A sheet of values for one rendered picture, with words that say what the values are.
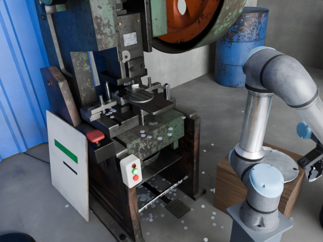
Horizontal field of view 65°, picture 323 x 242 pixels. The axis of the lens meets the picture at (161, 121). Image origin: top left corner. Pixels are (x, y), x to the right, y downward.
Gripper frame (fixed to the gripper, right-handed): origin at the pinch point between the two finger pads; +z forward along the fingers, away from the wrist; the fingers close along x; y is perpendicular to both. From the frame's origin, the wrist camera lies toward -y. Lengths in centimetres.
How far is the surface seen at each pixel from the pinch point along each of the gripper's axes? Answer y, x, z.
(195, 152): -35, 46, 9
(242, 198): -18.2, 19.5, 26.0
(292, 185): 0.0, 6.1, 9.5
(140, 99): -66, 52, -29
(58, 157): -113, 90, 23
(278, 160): 6.2, 23.4, 8.8
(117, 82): -76, 58, -38
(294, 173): 6.5, 11.8, 8.4
